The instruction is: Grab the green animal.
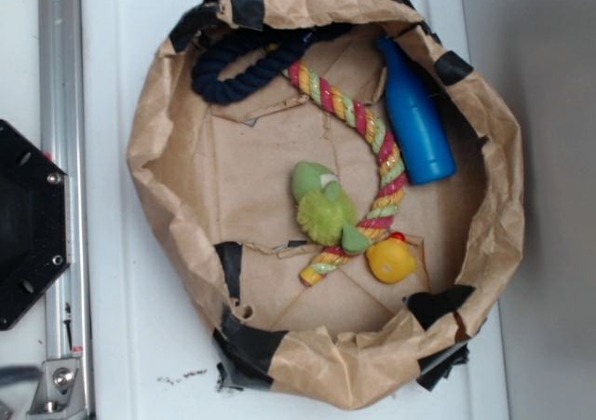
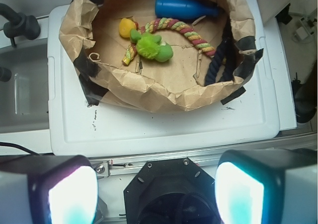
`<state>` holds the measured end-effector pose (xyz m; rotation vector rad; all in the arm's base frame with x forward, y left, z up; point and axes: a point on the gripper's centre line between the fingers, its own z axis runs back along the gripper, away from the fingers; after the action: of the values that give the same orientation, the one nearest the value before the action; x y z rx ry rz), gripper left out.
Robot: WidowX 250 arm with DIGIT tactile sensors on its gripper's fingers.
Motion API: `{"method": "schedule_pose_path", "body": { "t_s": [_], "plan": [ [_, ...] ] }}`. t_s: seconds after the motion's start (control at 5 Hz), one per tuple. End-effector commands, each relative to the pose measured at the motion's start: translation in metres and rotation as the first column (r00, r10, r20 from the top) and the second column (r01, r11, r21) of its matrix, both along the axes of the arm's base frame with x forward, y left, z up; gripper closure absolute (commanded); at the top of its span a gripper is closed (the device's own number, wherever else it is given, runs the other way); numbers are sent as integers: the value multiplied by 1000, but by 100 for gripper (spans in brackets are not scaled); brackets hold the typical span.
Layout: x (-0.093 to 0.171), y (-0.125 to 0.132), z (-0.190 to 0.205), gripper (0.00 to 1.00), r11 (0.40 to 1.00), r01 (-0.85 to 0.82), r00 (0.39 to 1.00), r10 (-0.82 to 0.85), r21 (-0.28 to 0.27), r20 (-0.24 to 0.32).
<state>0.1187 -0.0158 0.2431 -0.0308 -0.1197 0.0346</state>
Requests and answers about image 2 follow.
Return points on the white adapter with cables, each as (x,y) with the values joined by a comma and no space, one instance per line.
(306,27)

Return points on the white plastic bin lid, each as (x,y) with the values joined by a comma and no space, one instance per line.
(110,130)

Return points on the crumpled brown paper bag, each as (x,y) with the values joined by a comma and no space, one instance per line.
(111,71)

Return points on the yellow rubber duck toy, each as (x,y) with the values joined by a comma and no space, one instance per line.
(125,26)

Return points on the dark navy rope toy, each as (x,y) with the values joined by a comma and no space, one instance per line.
(224,55)

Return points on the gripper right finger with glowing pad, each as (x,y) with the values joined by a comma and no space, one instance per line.
(268,186)

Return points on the black octagonal mount plate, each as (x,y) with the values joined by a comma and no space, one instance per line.
(173,191)

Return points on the blue plastic bottle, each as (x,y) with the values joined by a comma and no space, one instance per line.
(184,9)

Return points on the green plush animal toy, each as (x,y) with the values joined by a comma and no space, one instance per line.
(150,46)

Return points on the aluminium extrusion rail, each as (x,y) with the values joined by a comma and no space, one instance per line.
(131,164)

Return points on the grey clamp knob fixture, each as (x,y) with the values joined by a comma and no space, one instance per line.
(19,24)

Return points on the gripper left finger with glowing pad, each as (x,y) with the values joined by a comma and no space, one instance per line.
(47,189)

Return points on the clear plastic storage bin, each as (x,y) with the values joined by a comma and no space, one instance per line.
(24,98)

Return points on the black object at right edge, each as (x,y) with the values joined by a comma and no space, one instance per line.
(305,98)

